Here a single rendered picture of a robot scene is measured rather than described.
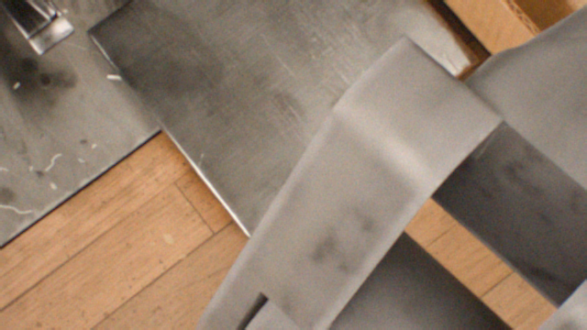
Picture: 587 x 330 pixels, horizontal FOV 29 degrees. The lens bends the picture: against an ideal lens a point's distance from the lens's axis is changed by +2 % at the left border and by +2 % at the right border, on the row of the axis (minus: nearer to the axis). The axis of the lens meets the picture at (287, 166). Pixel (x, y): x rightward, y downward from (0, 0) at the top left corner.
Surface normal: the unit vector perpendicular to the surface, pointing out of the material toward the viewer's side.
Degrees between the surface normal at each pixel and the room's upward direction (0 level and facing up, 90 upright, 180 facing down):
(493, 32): 90
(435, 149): 8
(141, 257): 0
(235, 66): 0
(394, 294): 20
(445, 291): 45
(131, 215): 0
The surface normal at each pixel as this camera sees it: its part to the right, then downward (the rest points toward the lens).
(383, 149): -0.45, 0.22
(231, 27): -0.04, -0.25
